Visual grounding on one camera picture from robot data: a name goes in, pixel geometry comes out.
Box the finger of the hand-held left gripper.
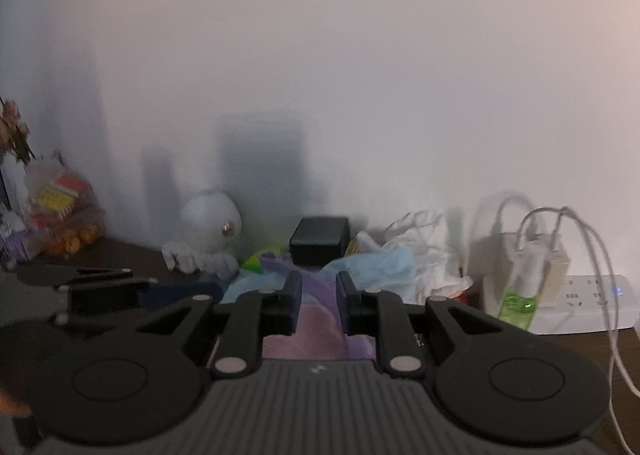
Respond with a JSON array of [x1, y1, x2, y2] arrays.
[[54, 276, 224, 324], [16, 266, 134, 289]]

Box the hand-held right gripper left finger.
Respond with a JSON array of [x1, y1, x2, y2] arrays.
[[135, 269, 304, 378]]

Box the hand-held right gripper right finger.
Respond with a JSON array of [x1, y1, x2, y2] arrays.
[[336, 270, 506, 376]]

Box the pink blue purple-trimmed garment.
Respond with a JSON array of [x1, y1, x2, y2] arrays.
[[220, 245, 417, 362]]

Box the clear bag of snacks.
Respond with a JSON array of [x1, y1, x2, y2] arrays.
[[24, 155, 107, 257]]

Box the purple packet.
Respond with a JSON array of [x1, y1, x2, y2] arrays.
[[0, 212, 33, 263]]

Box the black box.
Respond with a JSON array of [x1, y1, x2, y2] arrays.
[[289, 216, 352, 267]]

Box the white plastic bag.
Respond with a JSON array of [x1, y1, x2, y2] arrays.
[[355, 209, 474, 302]]

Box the dried flower bunch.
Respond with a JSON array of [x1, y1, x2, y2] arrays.
[[0, 96, 35, 167]]

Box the green liquid bottle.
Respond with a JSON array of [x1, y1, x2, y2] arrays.
[[497, 241, 546, 333]]

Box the white charger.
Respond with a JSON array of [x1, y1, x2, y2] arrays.
[[500, 231, 572, 310]]

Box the white power strip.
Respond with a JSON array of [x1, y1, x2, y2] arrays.
[[479, 274, 640, 336]]

